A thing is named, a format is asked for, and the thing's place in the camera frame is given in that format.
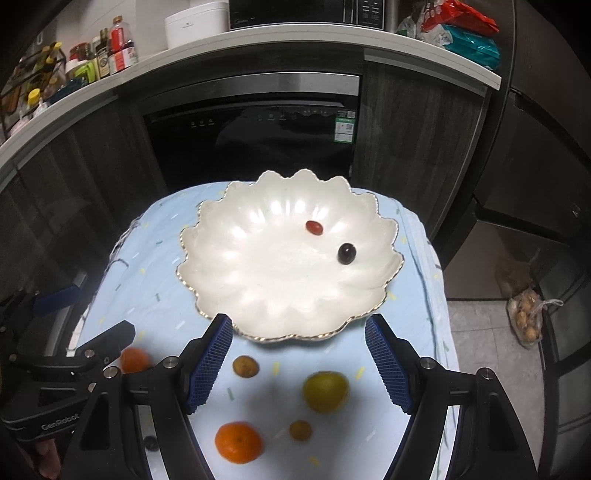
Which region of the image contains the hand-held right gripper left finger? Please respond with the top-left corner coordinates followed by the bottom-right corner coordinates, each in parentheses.
top-left (62, 314), bottom-right (234, 480)

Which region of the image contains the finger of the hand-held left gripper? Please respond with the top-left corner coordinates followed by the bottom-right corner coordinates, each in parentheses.
top-left (0, 285), bottom-right (79, 333)
top-left (9, 320), bottom-right (137, 372)

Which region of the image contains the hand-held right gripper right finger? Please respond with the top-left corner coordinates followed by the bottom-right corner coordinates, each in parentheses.
top-left (365, 314), bottom-right (539, 480)

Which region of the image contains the orange mandarin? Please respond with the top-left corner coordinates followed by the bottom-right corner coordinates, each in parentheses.
top-left (215, 421), bottom-right (263, 463)
top-left (121, 347), bottom-right (152, 374)

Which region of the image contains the green apple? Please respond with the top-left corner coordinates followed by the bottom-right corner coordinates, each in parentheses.
top-left (302, 370), bottom-right (350, 414)

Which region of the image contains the white scalloped plate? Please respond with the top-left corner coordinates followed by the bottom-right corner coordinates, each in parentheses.
top-left (178, 168), bottom-right (404, 342)

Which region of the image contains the person's left hand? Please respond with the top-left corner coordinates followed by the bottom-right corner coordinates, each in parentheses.
top-left (28, 438), bottom-right (63, 480)

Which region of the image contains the light blue tablecloth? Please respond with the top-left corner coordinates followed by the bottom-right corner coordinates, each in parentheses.
top-left (69, 180), bottom-right (460, 480)

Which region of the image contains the plastic bag of potatoes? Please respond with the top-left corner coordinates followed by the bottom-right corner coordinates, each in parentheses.
top-left (507, 288), bottom-right (564, 349)

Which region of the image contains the dark wood cabinet door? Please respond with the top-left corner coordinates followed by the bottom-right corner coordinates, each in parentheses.
top-left (351, 60), bottom-right (490, 259)

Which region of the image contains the black built-in dishwasher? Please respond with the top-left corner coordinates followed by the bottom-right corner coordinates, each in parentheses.
top-left (139, 71), bottom-right (361, 199)

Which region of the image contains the dark glass bottle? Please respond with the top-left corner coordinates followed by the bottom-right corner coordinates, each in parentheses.
top-left (95, 28), bottom-right (114, 79)

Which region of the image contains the dark refrigerator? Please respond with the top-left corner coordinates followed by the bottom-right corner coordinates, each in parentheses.
top-left (438, 0), bottom-right (591, 462)

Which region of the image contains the red label sauce bottle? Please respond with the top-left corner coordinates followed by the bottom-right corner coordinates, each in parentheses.
top-left (109, 16), bottom-right (139, 75)

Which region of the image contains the white rice cooker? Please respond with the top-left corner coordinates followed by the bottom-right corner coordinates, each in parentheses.
top-left (165, 0), bottom-right (230, 49)

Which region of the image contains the teal snack bag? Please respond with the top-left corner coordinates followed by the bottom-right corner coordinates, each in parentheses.
top-left (438, 25), bottom-right (502, 70)

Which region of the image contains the red snack bag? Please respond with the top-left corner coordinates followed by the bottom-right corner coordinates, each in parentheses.
top-left (422, 0), bottom-right (500, 35)

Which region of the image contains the black microwave oven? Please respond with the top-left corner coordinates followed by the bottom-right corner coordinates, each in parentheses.
top-left (228, 0), bottom-right (398, 33)

